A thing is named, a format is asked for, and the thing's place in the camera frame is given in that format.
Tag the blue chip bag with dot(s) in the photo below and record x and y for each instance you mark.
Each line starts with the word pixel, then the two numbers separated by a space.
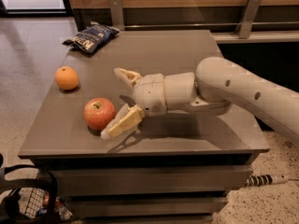
pixel 92 38

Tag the right metal rail bracket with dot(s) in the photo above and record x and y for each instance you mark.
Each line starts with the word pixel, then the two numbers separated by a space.
pixel 243 29

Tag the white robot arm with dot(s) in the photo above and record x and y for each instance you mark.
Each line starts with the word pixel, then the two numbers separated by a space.
pixel 211 88

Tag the black wire basket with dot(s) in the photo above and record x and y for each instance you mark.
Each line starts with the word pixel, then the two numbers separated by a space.
pixel 30 196

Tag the horizontal metal rail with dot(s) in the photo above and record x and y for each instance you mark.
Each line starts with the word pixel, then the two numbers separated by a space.
pixel 288 25

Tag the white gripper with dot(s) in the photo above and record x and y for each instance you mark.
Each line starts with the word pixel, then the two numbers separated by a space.
pixel 149 93

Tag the metal rail bracket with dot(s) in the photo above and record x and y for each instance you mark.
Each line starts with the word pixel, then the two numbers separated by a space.
pixel 243 29
pixel 116 12

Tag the grey drawer cabinet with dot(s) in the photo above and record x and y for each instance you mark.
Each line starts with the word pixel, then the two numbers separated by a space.
pixel 175 169

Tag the red apple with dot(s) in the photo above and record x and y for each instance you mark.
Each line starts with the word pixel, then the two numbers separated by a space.
pixel 98 113

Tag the orange fruit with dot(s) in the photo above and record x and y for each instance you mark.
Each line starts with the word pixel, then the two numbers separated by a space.
pixel 66 78

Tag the left metal rail bracket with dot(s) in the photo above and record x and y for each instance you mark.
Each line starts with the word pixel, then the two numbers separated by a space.
pixel 116 12

